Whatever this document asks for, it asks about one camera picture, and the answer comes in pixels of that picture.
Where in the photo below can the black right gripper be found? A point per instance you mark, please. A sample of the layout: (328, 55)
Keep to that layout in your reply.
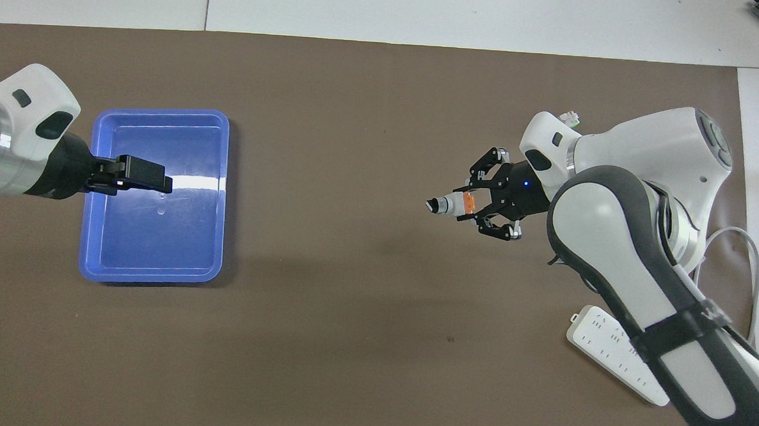
(521, 190)

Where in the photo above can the orange white switch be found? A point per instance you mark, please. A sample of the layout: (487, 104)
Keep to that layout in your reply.
(450, 204)
(569, 119)

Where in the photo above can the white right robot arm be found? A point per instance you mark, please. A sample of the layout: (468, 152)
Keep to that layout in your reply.
(664, 155)

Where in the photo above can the blue plastic tray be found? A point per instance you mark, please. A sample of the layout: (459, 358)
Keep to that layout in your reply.
(154, 241)

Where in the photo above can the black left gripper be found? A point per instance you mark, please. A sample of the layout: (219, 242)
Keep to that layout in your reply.
(67, 174)

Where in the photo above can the brown paper table mat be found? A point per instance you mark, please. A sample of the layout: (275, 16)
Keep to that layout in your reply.
(350, 301)

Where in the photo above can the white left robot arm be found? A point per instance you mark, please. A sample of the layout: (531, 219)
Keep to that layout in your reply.
(11, 133)

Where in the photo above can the white power strip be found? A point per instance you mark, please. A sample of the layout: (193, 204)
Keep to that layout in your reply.
(598, 338)

